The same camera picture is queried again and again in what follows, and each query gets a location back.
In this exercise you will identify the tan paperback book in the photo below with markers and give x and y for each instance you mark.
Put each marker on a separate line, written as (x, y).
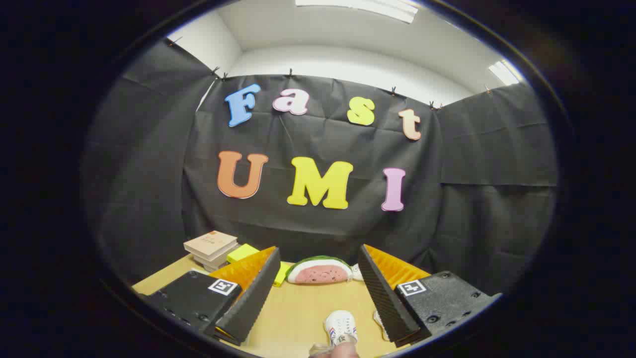
(211, 242)

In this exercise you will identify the watermelon slice plush toy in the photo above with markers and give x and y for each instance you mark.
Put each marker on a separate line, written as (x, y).
(318, 273)

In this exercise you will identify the yellow book with red circle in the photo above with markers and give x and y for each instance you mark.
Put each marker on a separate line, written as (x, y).
(242, 252)

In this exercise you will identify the long ceiling light panel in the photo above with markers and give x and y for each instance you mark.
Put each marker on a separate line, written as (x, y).
(357, 7)

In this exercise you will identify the grey book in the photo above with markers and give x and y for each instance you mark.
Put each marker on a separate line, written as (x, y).
(214, 262)

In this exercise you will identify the white canvas shoe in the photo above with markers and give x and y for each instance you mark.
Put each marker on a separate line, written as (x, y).
(340, 323)
(380, 320)

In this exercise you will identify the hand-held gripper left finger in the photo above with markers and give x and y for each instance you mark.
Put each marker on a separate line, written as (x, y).
(253, 298)

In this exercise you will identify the white plush toy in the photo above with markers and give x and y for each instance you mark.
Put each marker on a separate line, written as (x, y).
(356, 272)

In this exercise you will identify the small ceiling light panel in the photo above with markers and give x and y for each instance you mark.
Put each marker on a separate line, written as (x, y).
(504, 72)

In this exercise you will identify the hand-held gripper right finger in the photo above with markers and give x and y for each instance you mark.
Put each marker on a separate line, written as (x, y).
(385, 298)

